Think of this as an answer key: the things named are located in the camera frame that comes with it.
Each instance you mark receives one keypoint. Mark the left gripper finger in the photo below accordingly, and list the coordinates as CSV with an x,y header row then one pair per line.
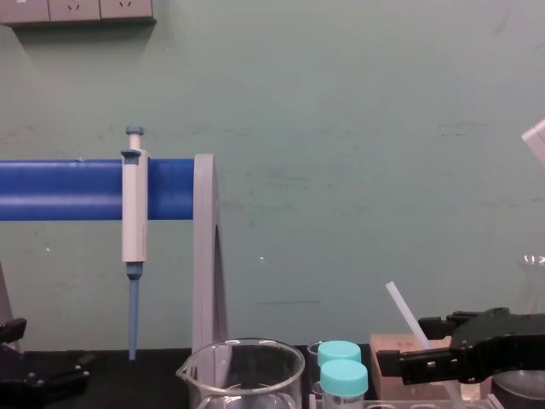
x,y
13,330
47,379

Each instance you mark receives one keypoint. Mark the white and blue pipette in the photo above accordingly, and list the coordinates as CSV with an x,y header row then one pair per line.
x,y
134,213

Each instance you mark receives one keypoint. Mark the clear plastic tube rack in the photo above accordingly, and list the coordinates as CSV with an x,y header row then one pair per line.
x,y
404,404

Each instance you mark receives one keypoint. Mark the grey pipette stand leg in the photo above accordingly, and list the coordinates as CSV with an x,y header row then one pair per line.
x,y
6,307

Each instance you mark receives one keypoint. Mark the small clear glass vial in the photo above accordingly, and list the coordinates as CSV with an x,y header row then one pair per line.
x,y
313,353

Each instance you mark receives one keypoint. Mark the blue pipette stand bar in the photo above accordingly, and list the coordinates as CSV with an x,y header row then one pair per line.
x,y
59,189

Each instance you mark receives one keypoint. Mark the clear glass flask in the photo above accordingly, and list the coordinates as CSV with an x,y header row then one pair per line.
x,y
537,281

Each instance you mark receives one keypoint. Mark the teal capped sample tube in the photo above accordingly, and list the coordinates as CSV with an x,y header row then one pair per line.
x,y
344,379
338,351

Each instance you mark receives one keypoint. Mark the dark grey round container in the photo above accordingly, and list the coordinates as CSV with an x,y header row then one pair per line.
x,y
519,389

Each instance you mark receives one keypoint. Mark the clear glass beaker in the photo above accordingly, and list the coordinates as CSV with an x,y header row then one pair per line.
x,y
242,383

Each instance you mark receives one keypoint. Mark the grey wall socket panel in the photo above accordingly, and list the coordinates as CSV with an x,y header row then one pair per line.
x,y
76,10

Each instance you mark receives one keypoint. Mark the brown wooden block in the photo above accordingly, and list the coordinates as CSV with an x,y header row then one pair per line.
x,y
389,343

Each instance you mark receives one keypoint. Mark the white translucent stirring rod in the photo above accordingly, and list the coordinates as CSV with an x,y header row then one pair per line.
x,y
404,313

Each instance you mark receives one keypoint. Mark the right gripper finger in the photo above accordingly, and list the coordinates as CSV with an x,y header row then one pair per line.
x,y
426,364
438,327

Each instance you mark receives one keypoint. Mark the white squared box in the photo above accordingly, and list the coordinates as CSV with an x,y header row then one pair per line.
x,y
536,138

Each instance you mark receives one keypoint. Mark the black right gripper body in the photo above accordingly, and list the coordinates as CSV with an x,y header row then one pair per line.
x,y
498,341

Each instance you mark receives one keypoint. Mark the grey pipette stand upright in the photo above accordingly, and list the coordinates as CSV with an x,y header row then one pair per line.
x,y
204,255

